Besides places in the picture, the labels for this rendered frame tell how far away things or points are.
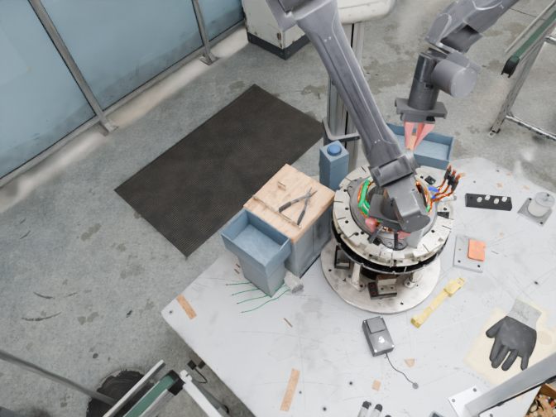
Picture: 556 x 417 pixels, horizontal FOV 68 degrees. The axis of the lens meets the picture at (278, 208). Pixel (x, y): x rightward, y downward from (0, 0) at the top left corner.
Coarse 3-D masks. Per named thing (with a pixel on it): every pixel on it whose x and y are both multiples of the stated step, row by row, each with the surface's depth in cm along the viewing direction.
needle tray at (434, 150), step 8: (392, 128) 135; (400, 128) 134; (400, 136) 136; (432, 136) 132; (440, 136) 131; (448, 136) 129; (400, 144) 134; (424, 144) 133; (432, 144) 133; (440, 144) 133; (448, 144) 132; (416, 152) 132; (424, 152) 131; (432, 152) 131; (440, 152) 131; (448, 152) 130; (416, 160) 128; (424, 160) 127; (432, 160) 126; (440, 160) 125; (448, 160) 124; (440, 168) 127
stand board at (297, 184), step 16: (288, 176) 125; (304, 176) 125; (272, 192) 122; (288, 192) 122; (304, 192) 121; (320, 192) 121; (256, 208) 119; (288, 208) 118; (320, 208) 118; (272, 224) 116; (288, 224) 116; (304, 224) 115
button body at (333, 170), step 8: (328, 144) 136; (336, 144) 135; (320, 152) 136; (344, 152) 133; (320, 160) 139; (328, 160) 132; (336, 160) 132; (344, 160) 134; (320, 168) 142; (328, 168) 135; (336, 168) 135; (344, 168) 138; (320, 176) 146; (328, 176) 138; (336, 176) 139; (344, 176) 142; (328, 184) 142; (336, 184) 143
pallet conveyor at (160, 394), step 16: (160, 368) 125; (144, 384) 123; (160, 384) 123; (176, 384) 125; (192, 384) 129; (128, 400) 121; (144, 400) 121; (160, 400) 122; (208, 400) 127; (112, 416) 118; (128, 416) 119; (144, 416) 120; (208, 416) 124; (224, 416) 173
